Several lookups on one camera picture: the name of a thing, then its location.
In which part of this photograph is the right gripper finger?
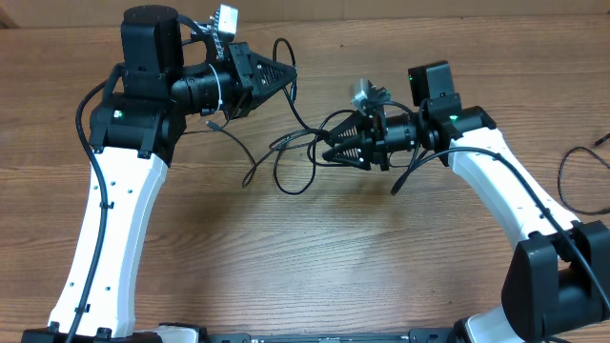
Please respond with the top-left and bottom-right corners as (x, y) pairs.
(322, 146), (372, 171)
(325, 111), (363, 146)

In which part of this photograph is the thin black usb cable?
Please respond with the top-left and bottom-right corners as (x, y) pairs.
(205, 37), (363, 196)

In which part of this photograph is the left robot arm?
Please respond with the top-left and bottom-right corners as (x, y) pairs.
(22, 5), (296, 343)

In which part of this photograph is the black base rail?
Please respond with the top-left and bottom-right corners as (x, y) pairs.
(156, 326), (478, 343)

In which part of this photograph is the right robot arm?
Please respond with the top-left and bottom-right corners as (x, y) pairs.
(324, 61), (609, 342)

